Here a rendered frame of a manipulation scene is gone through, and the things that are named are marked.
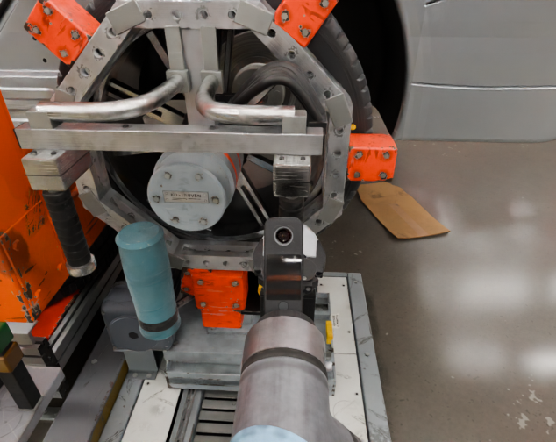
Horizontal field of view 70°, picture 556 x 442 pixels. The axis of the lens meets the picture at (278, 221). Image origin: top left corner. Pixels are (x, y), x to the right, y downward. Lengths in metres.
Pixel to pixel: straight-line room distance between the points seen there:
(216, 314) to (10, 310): 0.43
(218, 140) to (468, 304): 1.45
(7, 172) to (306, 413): 0.73
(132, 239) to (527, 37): 1.02
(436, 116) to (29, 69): 1.12
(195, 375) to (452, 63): 1.10
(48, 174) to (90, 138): 0.08
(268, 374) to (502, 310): 1.54
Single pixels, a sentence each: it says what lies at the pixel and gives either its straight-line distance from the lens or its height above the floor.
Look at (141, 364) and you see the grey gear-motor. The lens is 1.38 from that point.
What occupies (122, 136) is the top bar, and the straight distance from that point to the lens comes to 0.59.
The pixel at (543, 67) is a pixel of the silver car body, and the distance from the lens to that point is 1.26.
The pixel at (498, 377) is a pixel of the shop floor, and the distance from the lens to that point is 1.62.
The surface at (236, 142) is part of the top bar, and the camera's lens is 0.55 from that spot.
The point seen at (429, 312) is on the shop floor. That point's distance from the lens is 1.73.
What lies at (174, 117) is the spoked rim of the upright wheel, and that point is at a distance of 0.88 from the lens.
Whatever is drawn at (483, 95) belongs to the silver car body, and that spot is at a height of 0.88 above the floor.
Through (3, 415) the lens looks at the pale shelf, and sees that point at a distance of 0.99.
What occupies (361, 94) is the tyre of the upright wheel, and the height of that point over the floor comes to 0.96.
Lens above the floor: 1.17
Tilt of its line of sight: 33 degrees down
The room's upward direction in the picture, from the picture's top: straight up
